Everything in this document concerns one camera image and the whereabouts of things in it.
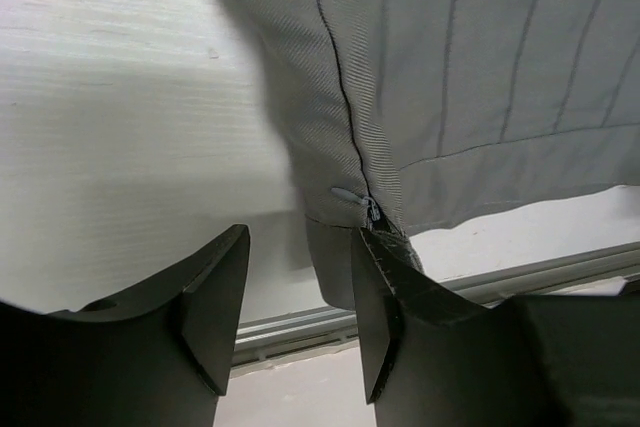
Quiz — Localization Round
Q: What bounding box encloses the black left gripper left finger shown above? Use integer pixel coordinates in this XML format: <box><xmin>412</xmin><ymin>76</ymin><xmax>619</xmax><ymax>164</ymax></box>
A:
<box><xmin>1</xmin><ymin>224</ymin><xmax>250</xmax><ymax>427</ymax></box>

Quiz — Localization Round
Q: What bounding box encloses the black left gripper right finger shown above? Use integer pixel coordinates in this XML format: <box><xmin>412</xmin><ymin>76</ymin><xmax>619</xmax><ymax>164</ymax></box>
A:
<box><xmin>351</xmin><ymin>229</ymin><xmax>639</xmax><ymax>426</ymax></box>

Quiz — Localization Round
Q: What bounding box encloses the grey pleated skirt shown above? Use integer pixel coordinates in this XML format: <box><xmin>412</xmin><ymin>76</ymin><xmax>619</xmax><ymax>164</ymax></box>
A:
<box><xmin>221</xmin><ymin>0</ymin><xmax>639</xmax><ymax>310</ymax></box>

